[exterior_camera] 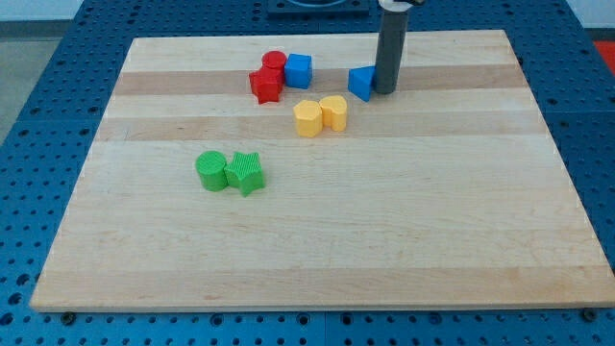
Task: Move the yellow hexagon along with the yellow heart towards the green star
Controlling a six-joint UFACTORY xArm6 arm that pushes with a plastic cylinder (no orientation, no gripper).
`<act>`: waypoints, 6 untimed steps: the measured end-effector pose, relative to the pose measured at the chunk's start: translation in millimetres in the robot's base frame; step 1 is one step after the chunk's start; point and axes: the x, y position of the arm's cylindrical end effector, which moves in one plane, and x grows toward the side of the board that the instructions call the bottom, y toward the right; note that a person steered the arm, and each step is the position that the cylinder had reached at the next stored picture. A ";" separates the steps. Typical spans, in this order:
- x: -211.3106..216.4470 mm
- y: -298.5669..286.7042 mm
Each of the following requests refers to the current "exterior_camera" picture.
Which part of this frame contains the yellow hexagon block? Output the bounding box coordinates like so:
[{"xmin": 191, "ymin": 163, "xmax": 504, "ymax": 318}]
[{"xmin": 293, "ymin": 100, "xmax": 323, "ymax": 137}]

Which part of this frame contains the green star block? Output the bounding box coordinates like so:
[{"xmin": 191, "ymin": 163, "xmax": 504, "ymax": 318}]
[{"xmin": 224, "ymin": 152, "xmax": 265, "ymax": 197}]

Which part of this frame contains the yellow heart block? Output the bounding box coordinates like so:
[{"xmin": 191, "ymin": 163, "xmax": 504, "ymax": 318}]
[{"xmin": 319, "ymin": 95, "xmax": 348, "ymax": 132}]

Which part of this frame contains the red star block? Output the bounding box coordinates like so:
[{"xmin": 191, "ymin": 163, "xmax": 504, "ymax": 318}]
[{"xmin": 249, "ymin": 66, "xmax": 284, "ymax": 104}]

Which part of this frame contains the green cylinder block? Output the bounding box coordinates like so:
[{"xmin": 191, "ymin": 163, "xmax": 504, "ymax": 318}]
[{"xmin": 195, "ymin": 151, "xmax": 228, "ymax": 191}]

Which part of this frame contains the blue cube block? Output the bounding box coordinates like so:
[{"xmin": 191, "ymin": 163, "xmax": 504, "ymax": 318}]
[{"xmin": 284, "ymin": 54, "xmax": 312, "ymax": 89}]

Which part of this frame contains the blue triangle block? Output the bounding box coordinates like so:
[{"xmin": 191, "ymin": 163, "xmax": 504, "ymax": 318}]
[{"xmin": 347, "ymin": 65, "xmax": 375, "ymax": 102}]

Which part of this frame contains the red cylinder block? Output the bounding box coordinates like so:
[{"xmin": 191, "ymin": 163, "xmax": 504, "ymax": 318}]
[{"xmin": 261, "ymin": 50, "xmax": 287, "ymax": 85}]

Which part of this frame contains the wooden board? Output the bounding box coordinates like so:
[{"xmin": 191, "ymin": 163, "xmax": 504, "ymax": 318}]
[{"xmin": 31, "ymin": 30, "xmax": 614, "ymax": 312}]

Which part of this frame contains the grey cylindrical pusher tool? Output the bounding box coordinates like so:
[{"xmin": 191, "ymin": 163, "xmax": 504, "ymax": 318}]
[{"xmin": 374, "ymin": 0, "xmax": 425, "ymax": 94}]

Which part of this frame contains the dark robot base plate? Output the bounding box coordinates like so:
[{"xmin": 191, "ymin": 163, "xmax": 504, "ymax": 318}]
[{"xmin": 264, "ymin": 0, "xmax": 373, "ymax": 17}]

